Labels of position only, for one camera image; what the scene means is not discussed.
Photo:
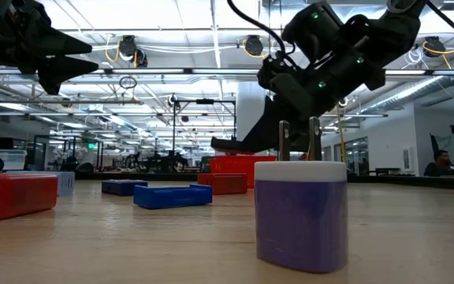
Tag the blue cased digital device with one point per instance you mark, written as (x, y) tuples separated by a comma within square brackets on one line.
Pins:
[(172, 198), (122, 188)]

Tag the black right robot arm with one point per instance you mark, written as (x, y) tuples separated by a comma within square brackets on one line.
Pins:
[(396, 27)]

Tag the person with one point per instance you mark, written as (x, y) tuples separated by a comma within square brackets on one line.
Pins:
[(441, 167)]

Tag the red flat pronged charger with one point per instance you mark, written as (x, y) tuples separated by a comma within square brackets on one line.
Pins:
[(14, 197)]

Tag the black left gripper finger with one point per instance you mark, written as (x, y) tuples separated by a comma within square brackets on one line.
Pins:
[(61, 45), (61, 71)]

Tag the clear plastic storage bin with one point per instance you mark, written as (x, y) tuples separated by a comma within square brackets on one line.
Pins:
[(8, 159)]

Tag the lavender white wall charger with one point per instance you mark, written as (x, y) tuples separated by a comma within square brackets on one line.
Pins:
[(66, 184)]

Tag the red cube USB charger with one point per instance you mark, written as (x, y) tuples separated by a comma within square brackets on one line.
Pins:
[(223, 184)]

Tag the red plastic basket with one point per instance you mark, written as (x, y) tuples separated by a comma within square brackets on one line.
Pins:
[(246, 167)]

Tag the black background rig frame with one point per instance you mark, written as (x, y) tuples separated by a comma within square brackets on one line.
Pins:
[(173, 126)]

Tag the black digital device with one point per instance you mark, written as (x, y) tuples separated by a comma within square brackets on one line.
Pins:
[(227, 146)]

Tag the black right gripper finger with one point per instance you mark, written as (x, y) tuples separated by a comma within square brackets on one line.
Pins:
[(266, 134)]

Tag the purple white wall charger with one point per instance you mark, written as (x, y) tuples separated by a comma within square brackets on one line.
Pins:
[(302, 225)]

